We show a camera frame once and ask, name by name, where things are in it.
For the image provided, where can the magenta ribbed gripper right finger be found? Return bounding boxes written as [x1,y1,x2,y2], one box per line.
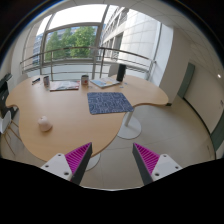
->
[132,143,182,185]

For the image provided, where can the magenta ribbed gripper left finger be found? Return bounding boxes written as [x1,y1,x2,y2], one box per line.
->
[42,143,92,185]

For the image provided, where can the blue patterned mouse pad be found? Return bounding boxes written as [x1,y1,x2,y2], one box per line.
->
[87,92,134,115]

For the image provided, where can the white chair with wooden legs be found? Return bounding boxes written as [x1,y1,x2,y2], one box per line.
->
[0,111,19,147]

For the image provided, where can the red magazine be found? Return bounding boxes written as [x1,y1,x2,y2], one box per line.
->
[50,81,80,91]

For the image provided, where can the light blue open book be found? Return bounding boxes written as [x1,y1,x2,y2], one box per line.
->
[91,77,119,88]

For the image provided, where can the patterned mug on left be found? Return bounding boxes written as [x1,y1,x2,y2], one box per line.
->
[43,76,50,87]

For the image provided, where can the dark pens on table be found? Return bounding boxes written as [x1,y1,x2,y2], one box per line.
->
[32,78,40,85]

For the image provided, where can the green door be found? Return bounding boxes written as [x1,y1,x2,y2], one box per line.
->
[178,63,195,98]

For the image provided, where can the black office equipment at left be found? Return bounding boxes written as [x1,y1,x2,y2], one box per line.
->
[0,73,17,117]

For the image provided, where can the metal balcony railing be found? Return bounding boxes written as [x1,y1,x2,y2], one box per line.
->
[20,47,155,81]

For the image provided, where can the white table pedestal leg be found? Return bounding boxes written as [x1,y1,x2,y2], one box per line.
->
[117,112,142,139]

